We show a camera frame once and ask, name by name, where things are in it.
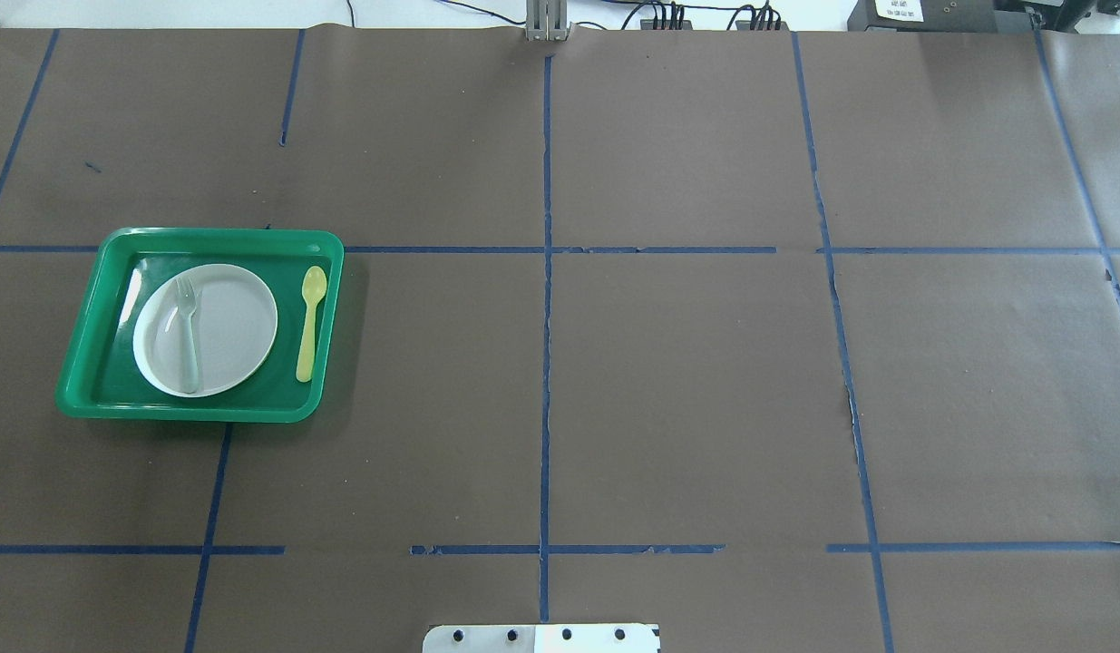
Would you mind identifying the black equipment box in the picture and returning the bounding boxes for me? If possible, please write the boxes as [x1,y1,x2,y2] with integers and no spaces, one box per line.
[846,1,1035,34]

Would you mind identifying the green plastic tray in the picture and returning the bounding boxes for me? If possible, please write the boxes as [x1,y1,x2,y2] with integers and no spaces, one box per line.
[55,228,346,425]

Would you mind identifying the yellow plastic spoon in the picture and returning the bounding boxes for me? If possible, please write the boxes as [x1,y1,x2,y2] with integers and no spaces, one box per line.
[295,265,328,382]

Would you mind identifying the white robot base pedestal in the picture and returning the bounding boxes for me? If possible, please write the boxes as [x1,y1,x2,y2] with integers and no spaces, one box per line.
[422,623,662,652]

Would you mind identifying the white round plate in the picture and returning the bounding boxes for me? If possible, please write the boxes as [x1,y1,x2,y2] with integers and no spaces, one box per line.
[132,263,278,398]

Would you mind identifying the black power strip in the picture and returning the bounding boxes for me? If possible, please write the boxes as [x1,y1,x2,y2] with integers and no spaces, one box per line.
[638,1,788,32]

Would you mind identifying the aluminium frame post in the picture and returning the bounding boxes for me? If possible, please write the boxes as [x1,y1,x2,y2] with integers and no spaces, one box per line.
[525,0,571,41]

